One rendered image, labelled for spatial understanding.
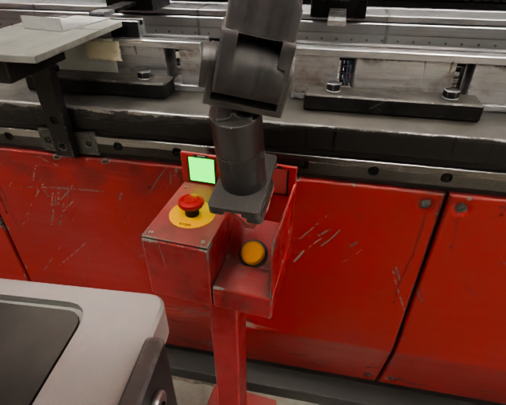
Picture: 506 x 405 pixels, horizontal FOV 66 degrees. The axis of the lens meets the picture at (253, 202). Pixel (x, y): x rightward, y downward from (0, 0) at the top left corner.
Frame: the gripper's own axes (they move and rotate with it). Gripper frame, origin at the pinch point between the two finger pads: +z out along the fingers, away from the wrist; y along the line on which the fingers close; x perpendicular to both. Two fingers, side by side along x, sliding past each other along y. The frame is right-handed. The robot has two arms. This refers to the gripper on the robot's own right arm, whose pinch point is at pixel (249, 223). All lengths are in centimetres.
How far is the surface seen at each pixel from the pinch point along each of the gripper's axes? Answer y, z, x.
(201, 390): -5, 81, 20
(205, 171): 10.5, 1.8, 10.7
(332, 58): 34.6, -6.6, -7.1
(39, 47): 13.6, -17.3, 34.9
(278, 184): 10.2, 2.2, -2.0
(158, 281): -7.2, 9.3, 13.7
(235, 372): -9.7, 38.4, 3.5
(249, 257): -0.8, 8.0, 0.5
